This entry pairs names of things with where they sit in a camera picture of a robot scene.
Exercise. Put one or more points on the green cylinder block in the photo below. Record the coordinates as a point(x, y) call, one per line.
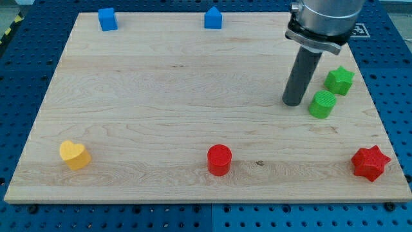
point(322, 104)

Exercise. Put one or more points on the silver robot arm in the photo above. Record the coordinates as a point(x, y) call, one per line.
point(322, 25)

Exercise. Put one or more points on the red cylinder block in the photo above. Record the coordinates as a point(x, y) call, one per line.
point(219, 158)

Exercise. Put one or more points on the wooden board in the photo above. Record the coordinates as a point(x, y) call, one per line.
point(149, 99)

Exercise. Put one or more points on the blue house-shaped block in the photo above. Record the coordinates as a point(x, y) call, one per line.
point(213, 18)

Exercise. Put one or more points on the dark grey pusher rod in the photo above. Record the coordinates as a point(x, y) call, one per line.
point(300, 76)

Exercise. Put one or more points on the yellow heart block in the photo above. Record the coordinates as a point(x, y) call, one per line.
point(76, 156)

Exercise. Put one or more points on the green star block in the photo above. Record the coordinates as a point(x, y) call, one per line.
point(339, 81)

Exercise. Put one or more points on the blue cube block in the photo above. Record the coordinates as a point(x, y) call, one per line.
point(107, 19)

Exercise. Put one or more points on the red star block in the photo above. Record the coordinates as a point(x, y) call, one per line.
point(370, 163)

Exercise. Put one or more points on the white fiducial marker tag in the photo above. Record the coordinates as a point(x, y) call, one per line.
point(360, 31)

